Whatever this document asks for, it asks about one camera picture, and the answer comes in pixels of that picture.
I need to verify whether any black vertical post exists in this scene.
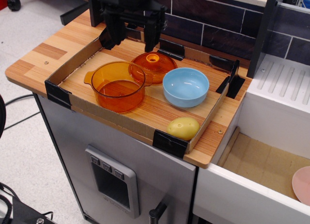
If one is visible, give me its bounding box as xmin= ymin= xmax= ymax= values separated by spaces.
xmin=247 ymin=0 xmax=278 ymax=78

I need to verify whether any black caster wheel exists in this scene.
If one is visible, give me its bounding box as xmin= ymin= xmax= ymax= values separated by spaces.
xmin=7 ymin=0 xmax=21 ymax=12

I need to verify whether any light blue bowl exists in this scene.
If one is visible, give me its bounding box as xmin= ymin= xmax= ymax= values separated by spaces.
xmin=162 ymin=68 xmax=210 ymax=108

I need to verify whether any black metal stand base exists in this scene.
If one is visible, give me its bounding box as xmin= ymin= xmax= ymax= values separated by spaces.
xmin=60 ymin=2 xmax=89 ymax=26

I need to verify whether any orange transparent pot lid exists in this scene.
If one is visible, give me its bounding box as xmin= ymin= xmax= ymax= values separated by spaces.
xmin=132 ymin=52 xmax=177 ymax=85

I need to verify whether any orange transparent plastic pot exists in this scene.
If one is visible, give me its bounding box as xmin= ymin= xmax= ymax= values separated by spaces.
xmin=84 ymin=61 xmax=153 ymax=113

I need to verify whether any yellow toy potato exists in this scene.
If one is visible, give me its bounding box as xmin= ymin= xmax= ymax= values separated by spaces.
xmin=167 ymin=117 xmax=200 ymax=141

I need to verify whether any white toy sink unit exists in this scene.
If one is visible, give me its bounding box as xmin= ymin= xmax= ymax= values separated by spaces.
xmin=193 ymin=55 xmax=310 ymax=224

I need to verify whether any black floor cable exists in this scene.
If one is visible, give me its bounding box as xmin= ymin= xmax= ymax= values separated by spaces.
xmin=3 ymin=93 xmax=41 ymax=131

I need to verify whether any grey dispenser panel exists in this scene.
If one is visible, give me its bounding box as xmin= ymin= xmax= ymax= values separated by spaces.
xmin=85 ymin=145 xmax=140 ymax=219

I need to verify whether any grey toy kitchen cabinet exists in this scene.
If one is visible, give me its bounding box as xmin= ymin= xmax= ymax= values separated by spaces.
xmin=35 ymin=95 xmax=197 ymax=224

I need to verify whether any pink plate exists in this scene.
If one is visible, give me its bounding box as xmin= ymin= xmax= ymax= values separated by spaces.
xmin=292 ymin=166 xmax=310 ymax=206

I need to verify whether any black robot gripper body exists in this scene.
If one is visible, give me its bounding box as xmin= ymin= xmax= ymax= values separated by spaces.
xmin=98 ymin=0 xmax=167 ymax=30

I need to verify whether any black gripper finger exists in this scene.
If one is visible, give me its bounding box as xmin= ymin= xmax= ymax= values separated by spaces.
xmin=144 ymin=18 xmax=162 ymax=52
xmin=105 ymin=13 xmax=126 ymax=45

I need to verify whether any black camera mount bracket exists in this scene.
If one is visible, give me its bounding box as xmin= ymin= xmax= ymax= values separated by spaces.
xmin=0 ymin=183 xmax=55 ymax=224

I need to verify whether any cardboard fence with black tape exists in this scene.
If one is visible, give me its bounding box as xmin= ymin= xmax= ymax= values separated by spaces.
xmin=45 ymin=28 xmax=251 ymax=166

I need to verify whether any black cabinet door handle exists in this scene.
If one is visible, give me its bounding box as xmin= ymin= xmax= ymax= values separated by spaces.
xmin=149 ymin=202 xmax=167 ymax=224

